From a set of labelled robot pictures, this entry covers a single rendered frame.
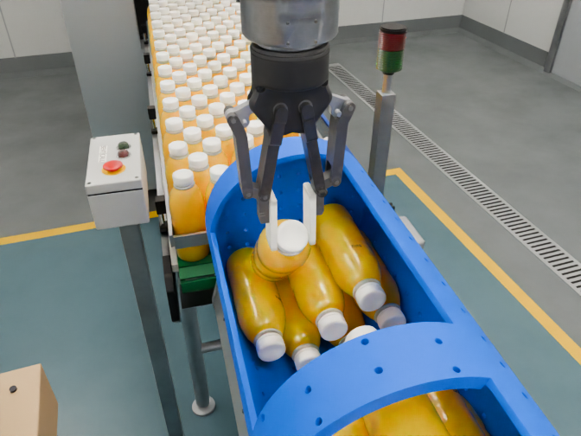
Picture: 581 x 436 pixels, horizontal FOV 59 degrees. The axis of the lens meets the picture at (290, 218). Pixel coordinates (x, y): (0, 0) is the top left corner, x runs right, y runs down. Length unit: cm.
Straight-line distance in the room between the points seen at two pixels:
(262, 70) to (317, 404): 30
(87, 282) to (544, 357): 194
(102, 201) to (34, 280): 164
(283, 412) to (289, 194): 44
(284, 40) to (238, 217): 44
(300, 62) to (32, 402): 48
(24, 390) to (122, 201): 43
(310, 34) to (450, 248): 225
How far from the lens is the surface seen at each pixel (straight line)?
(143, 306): 129
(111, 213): 103
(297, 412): 49
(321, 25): 47
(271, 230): 58
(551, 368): 226
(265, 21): 47
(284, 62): 48
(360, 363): 47
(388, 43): 128
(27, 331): 240
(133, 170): 102
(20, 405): 70
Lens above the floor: 159
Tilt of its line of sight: 35 degrees down
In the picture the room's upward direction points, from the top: straight up
